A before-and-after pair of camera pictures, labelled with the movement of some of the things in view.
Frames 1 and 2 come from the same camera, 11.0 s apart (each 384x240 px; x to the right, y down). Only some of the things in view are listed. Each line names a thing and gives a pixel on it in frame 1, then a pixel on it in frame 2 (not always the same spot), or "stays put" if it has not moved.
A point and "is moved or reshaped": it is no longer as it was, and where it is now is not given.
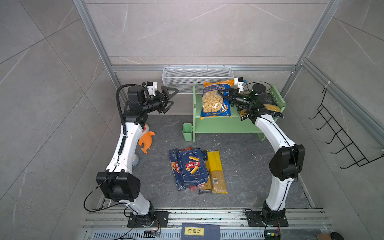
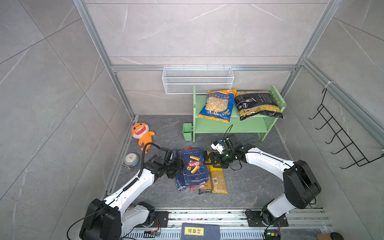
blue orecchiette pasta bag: [213, 104] is moved or reshaped
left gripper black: [161, 102] → [181, 165]
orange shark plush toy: [146, 139] stays put
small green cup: [187, 131] stays put
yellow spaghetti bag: [218, 183] stays put
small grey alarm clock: [136, 160] stays put
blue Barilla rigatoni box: [193, 166] stays put
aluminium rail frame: [112, 224] stays put
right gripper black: [236, 94] → [212, 155]
